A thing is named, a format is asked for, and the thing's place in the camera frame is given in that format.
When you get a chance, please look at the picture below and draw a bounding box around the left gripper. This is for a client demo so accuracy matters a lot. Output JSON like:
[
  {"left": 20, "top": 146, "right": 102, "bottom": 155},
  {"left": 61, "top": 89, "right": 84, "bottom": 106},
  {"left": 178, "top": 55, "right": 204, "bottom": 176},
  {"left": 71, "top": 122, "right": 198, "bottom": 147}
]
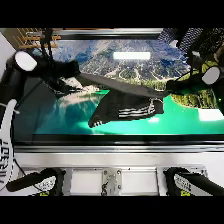
[{"left": 53, "top": 60, "right": 82, "bottom": 82}]

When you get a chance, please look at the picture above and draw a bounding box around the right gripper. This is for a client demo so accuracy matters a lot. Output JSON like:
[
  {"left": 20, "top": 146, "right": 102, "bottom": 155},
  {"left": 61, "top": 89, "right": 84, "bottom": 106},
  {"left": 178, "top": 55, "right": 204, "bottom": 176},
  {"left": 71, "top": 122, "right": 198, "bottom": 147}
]
[{"left": 165, "top": 79, "right": 190, "bottom": 97}]

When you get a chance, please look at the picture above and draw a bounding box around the black garment with white stripes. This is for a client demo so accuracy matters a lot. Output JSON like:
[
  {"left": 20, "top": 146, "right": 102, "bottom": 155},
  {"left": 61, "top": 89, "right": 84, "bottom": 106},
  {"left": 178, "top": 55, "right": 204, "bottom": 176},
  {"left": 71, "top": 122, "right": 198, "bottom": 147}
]
[{"left": 73, "top": 71, "right": 166, "bottom": 129}]

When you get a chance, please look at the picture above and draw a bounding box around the brown clothes hanger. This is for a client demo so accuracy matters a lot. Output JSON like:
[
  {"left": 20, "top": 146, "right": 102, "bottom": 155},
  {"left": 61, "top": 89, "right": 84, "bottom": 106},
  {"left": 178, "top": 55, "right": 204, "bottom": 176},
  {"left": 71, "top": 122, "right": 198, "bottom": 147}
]
[
  {"left": 22, "top": 34, "right": 63, "bottom": 43},
  {"left": 18, "top": 42, "right": 61, "bottom": 51}
]

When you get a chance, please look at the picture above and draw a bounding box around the black cable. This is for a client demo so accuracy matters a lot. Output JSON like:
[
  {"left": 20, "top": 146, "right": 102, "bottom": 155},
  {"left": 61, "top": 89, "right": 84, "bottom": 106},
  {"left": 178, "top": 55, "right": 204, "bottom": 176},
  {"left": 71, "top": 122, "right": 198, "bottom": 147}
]
[{"left": 14, "top": 79, "right": 46, "bottom": 109}]

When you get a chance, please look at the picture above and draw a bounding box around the silver frame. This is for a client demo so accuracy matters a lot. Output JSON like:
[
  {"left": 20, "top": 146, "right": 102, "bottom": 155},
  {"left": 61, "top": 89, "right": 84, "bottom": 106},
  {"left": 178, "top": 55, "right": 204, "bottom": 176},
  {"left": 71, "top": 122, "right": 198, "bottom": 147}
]
[{"left": 12, "top": 143, "right": 224, "bottom": 197}]

